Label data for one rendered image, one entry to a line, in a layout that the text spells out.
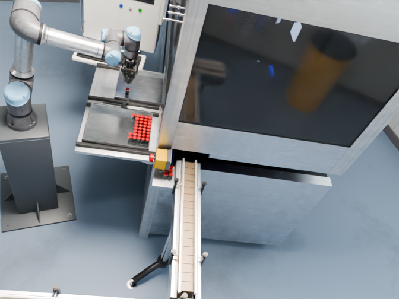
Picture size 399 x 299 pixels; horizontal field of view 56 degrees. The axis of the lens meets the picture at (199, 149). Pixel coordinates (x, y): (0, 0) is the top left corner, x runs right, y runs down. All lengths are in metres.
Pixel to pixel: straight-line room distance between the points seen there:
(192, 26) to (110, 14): 1.29
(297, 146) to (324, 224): 1.43
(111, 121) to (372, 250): 2.26
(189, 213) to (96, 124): 0.72
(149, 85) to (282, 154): 0.92
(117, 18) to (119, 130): 0.85
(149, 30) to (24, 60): 0.89
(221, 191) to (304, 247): 1.09
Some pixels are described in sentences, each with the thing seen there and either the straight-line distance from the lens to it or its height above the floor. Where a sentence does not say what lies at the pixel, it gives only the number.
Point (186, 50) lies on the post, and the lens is 1.45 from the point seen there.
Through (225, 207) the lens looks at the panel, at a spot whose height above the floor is 0.52.
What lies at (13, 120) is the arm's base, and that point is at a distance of 2.18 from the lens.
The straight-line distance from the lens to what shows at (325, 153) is 1.99.
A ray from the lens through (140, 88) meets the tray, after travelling 2.32.
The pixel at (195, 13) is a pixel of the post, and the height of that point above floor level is 1.76.
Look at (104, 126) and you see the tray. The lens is 2.09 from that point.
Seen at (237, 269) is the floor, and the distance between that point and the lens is 2.77.
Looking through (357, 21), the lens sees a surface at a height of 1.85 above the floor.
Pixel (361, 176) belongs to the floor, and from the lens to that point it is 3.77.
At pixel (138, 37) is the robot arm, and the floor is 1.32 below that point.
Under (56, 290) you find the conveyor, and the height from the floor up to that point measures 0.97.
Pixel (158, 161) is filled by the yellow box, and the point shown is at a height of 1.02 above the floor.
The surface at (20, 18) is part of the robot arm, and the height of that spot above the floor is 1.42.
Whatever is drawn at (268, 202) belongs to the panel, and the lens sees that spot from 2.31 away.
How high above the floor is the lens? 2.45
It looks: 49 degrees down
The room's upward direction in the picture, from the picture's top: 19 degrees clockwise
